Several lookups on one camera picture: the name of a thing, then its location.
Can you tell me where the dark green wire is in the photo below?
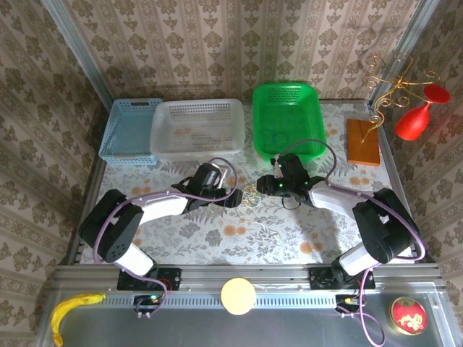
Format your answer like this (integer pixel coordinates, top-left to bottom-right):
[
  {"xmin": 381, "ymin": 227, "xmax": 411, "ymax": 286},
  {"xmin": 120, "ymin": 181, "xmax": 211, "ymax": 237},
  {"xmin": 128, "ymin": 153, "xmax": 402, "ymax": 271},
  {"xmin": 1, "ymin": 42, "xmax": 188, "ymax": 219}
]
[{"xmin": 263, "ymin": 124, "xmax": 290, "ymax": 145}]

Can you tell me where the white plastic basket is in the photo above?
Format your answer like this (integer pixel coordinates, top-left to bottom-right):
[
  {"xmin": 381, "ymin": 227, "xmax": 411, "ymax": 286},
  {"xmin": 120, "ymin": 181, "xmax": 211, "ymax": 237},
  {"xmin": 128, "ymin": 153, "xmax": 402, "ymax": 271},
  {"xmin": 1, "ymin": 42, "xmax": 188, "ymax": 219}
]
[{"xmin": 149, "ymin": 98, "xmax": 247, "ymax": 163}]

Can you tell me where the floral patterned table mat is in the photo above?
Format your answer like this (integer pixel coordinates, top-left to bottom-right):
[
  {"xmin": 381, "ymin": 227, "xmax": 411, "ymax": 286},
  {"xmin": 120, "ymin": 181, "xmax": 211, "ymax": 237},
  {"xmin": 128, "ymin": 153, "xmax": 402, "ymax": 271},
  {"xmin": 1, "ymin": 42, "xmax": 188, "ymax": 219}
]
[{"xmin": 80, "ymin": 102, "xmax": 408, "ymax": 265}]

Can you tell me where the green plastic basket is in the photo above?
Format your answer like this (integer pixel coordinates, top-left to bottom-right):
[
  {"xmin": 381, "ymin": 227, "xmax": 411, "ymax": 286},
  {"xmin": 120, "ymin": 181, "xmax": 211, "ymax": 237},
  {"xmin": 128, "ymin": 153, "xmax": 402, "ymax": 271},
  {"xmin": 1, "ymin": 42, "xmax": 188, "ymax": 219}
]
[{"xmin": 252, "ymin": 82, "xmax": 328, "ymax": 164}]

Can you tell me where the orange wooden board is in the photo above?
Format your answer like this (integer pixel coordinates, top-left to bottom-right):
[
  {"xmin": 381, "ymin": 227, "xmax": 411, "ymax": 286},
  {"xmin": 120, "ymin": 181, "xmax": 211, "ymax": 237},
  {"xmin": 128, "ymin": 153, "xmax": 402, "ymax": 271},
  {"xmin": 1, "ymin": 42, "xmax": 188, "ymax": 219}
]
[{"xmin": 346, "ymin": 118, "xmax": 382, "ymax": 167}]

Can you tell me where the pale yellow round ball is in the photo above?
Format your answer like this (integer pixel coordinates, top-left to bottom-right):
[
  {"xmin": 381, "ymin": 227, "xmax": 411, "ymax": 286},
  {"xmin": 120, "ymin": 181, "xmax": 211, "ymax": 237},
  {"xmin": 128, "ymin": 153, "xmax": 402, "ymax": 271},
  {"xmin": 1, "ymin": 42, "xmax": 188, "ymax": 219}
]
[{"xmin": 220, "ymin": 277, "xmax": 257, "ymax": 316}]

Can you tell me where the light blue plastic basket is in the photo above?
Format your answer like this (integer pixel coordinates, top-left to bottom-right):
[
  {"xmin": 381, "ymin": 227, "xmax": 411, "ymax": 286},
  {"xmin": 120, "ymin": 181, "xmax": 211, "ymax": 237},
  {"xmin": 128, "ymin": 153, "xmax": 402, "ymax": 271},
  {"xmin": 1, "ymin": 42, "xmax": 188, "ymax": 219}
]
[{"xmin": 98, "ymin": 97, "xmax": 164, "ymax": 166}]

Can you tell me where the red wine glass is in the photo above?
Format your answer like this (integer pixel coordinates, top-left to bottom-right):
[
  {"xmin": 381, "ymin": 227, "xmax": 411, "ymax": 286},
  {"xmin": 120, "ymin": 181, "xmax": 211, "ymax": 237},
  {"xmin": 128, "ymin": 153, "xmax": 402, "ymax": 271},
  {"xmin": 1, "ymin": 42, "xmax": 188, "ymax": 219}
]
[{"xmin": 394, "ymin": 85, "xmax": 451, "ymax": 141}]

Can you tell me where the small black controller board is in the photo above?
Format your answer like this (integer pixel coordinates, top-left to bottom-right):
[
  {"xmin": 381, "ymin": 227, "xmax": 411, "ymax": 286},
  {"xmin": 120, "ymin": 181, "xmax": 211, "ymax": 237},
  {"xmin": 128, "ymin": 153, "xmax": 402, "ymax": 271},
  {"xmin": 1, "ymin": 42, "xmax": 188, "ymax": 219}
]
[
  {"xmin": 132, "ymin": 294, "xmax": 164, "ymax": 314},
  {"xmin": 334, "ymin": 294, "xmax": 365, "ymax": 314}
]

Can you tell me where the red round tin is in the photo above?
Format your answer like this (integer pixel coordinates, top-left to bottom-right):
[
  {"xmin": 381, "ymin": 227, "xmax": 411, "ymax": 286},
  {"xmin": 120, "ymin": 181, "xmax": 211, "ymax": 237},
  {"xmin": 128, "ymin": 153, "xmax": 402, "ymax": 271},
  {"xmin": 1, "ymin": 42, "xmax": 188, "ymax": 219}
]
[{"xmin": 389, "ymin": 296, "xmax": 428, "ymax": 336}]

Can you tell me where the yellow banana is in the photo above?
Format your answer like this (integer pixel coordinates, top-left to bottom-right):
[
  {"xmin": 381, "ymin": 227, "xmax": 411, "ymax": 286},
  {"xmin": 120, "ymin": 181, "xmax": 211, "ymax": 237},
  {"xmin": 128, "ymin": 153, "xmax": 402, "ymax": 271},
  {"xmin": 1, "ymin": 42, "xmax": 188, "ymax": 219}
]
[{"xmin": 50, "ymin": 292, "xmax": 107, "ymax": 347}]

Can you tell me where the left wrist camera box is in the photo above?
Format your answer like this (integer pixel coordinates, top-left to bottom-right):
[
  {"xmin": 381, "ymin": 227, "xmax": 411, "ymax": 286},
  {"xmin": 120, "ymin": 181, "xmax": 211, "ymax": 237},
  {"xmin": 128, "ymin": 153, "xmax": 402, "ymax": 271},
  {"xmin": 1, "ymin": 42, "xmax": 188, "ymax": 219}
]
[{"xmin": 211, "ymin": 163, "xmax": 232, "ymax": 186}]

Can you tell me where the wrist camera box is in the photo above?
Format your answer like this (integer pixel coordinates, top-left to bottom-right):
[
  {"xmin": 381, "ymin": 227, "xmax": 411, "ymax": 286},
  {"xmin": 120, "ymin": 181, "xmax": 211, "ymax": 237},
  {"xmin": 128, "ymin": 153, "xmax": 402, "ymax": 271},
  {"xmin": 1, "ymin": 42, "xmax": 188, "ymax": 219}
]
[
  {"xmin": 211, "ymin": 163, "xmax": 232, "ymax": 186},
  {"xmin": 270, "ymin": 154, "xmax": 284, "ymax": 179}
]

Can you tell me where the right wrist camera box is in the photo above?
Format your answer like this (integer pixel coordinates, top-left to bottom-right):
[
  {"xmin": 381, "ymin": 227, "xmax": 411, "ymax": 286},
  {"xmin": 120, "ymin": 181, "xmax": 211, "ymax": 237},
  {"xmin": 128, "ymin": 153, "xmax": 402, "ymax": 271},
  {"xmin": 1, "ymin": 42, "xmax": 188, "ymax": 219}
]
[{"xmin": 270, "ymin": 154, "xmax": 284, "ymax": 179}]

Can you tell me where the thin black cable loop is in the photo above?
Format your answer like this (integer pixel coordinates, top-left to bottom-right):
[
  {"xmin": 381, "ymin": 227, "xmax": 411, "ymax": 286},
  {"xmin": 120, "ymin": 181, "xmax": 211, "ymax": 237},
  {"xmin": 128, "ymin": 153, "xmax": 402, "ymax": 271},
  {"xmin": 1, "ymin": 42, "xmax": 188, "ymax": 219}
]
[{"xmin": 281, "ymin": 194, "xmax": 302, "ymax": 211}]

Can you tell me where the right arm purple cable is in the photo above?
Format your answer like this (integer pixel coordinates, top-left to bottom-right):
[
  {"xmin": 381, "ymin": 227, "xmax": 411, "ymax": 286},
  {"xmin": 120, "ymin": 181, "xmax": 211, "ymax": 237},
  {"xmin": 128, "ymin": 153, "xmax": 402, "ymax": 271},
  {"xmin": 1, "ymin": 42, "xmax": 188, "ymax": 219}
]
[{"xmin": 284, "ymin": 138, "xmax": 426, "ymax": 347}]

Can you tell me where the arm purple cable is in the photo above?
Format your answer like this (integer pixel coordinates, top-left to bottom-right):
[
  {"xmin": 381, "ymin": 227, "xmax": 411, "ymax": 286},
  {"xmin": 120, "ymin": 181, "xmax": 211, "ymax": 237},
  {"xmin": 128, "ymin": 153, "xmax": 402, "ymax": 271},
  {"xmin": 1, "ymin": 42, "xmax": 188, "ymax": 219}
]
[
  {"xmin": 284, "ymin": 138, "xmax": 426, "ymax": 347},
  {"xmin": 93, "ymin": 157, "xmax": 239, "ymax": 321}
]

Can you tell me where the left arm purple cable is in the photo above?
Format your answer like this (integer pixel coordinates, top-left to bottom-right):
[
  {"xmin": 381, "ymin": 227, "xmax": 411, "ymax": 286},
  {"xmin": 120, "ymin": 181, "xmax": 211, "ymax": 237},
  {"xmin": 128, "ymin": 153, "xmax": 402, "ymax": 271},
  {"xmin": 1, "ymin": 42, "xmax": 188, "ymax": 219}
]
[{"xmin": 93, "ymin": 157, "xmax": 239, "ymax": 321}]

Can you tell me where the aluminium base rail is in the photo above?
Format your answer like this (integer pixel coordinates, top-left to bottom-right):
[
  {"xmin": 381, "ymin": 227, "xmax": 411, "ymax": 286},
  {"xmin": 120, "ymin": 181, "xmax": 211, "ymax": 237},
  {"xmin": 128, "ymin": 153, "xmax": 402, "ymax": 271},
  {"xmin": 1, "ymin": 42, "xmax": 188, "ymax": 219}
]
[{"xmin": 54, "ymin": 265, "xmax": 446, "ymax": 292}]

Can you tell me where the slotted grey cable duct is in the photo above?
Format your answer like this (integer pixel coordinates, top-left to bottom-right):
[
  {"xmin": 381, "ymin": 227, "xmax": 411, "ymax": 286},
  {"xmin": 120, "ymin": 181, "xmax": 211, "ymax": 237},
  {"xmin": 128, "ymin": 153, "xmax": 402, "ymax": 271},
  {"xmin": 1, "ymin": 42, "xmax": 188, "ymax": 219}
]
[{"xmin": 97, "ymin": 291, "xmax": 337, "ymax": 309}]

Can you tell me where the gold wire glass rack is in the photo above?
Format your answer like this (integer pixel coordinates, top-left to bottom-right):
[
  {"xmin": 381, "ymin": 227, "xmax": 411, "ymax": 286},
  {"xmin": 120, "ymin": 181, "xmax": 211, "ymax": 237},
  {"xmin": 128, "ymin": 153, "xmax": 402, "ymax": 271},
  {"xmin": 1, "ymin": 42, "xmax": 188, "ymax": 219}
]
[{"xmin": 361, "ymin": 52, "xmax": 441, "ymax": 144}]

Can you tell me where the aluminium frame post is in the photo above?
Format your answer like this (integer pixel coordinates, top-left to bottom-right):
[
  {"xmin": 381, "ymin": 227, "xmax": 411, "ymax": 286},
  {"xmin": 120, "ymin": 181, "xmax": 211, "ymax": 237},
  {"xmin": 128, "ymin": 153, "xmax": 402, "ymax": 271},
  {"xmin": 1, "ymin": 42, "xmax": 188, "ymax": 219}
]
[
  {"xmin": 368, "ymin": 0, "xmax": 441, "ymax": 109},
  {"xmin": 39, "ymin": 0, "xmax": 114, "ymax": 109}
]

